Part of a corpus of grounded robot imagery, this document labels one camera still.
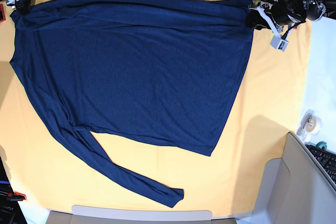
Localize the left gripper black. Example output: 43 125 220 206
246 1 306 35

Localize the navy blue long-sleeve shirt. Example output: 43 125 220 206
10 0 253 207

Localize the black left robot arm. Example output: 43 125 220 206
246 0 326 39

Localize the red clamp top left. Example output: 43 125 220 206
0 4 6 23

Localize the red clamp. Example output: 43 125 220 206
0 4 6 23
6 192 27 201

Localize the clear tape dispenser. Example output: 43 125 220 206
296 109 322 142

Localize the green tape roll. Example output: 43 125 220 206
316 141 327 151

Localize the black keyboard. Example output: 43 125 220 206
306 144 336 183

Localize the yellow table cloth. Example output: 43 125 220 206
1 0 311 217

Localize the grey cardboard box right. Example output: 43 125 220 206
251 131 336 224

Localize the grey cardboard box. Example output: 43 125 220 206
46 205 237 223
251 131 336 224

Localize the red clamp bottom left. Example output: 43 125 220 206
6 192 27 201

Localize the grey cardboard box bottom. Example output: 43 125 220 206
46 205 237 223

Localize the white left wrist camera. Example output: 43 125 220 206
270 35 289 52

